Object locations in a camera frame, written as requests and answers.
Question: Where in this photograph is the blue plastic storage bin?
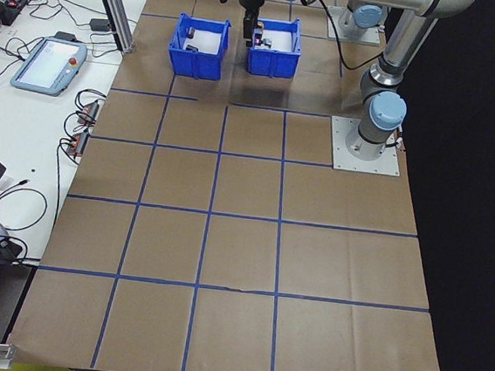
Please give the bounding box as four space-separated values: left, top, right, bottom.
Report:
244 13 306 81
164 10 233 83

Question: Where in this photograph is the small black adapter box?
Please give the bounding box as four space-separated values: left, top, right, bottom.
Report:
88 17 112 35
52 30 81 44

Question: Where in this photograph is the black electronics box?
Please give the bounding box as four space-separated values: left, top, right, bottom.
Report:
0 0 20 27

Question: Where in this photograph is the white foam bin liner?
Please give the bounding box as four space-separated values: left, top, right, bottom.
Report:
260 31 296 53
183 29 223 57

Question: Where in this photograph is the black orange connector hub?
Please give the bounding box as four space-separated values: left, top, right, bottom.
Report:
75 98 104 127
64 128 92 158

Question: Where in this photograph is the light blue teach pendant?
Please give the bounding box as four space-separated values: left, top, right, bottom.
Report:
9 32 91 100

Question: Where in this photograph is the white side table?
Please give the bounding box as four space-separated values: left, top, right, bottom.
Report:
0 0 157 278

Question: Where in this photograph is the small black device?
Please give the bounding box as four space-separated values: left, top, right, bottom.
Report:
0 238 24 265

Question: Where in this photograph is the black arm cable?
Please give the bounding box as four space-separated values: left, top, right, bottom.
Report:
305 0 388 73

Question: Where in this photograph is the aluminium frame post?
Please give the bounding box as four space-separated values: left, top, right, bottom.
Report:
78 0 140 56

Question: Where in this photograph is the black frame cover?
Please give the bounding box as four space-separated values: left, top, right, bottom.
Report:
352 0 495 371

